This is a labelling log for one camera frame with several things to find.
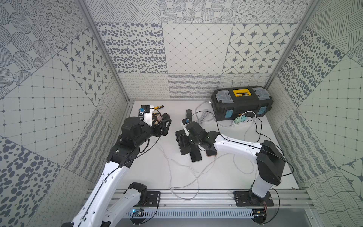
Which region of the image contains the white phone charging cable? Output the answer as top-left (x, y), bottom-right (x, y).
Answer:
top-left (168, 153), bottom-right (230, 201)

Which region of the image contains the pink case phone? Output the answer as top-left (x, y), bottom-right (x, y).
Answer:
top-left (205, 146), bottom-right (217, 157)

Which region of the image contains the grey power strip cord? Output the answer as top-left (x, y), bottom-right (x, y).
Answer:
top-left (195, 100), bottom-right (216, 124)

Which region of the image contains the white power strip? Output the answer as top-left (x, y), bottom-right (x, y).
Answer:
top-left (233, 117), bottom-right (254, 125)

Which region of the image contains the white USB charging cable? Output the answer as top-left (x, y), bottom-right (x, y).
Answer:
top-left (240, 110), bottom-right (284, 151)

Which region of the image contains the black plastic toolbox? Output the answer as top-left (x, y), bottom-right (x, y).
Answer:
top-left (211, 86), bottom-right (273, 121)

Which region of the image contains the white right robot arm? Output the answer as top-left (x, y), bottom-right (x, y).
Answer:
top-left (175, 130), bottom-right (286, 199)

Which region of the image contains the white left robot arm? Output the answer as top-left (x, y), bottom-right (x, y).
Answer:
top-left (62, 112), bottom-right (172, 227)

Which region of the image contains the light green USB charger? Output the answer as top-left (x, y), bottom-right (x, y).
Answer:
top-left (233, 117), bottom-right (241, 124)

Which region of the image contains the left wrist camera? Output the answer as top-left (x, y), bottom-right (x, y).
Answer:
top-left (139, 105), bottom-right (154, 127)

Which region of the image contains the black phone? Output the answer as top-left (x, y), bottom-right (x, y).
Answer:
top-left (190, 150), bottom-right (202, 162)

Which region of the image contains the teal USB charger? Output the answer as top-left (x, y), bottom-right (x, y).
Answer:
top-left (241, 115), bottom-right (247, 122)

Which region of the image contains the black ribbed handle tube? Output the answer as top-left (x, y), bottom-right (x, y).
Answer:
top-left (186, 109), bottom-right (192, 122)

